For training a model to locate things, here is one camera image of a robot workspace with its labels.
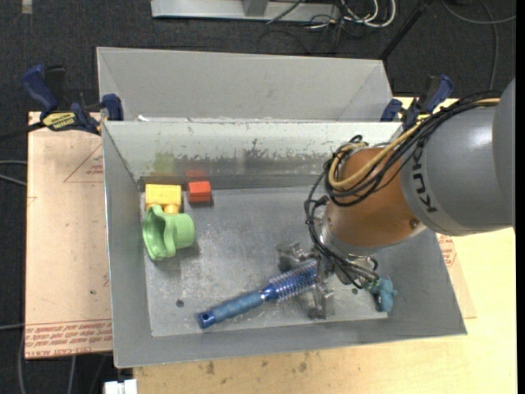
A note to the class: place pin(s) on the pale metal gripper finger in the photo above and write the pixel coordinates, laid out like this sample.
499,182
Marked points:
322,304
291,255

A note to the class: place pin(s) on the blue bristle brush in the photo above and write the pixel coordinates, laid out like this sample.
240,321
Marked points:
242,302

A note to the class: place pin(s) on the grey metal bin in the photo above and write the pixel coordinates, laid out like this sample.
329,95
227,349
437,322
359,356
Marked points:
246,236

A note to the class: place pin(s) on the blue toy animal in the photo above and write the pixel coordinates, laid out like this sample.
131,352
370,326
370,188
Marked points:
385,296

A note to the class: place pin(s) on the red toy block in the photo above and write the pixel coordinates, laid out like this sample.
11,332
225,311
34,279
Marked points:
199,191

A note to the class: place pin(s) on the green plastic cup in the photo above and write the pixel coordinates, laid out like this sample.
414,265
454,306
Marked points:
172,232

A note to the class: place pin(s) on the yellow toy block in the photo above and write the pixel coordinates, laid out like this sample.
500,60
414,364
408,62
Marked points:
162,195

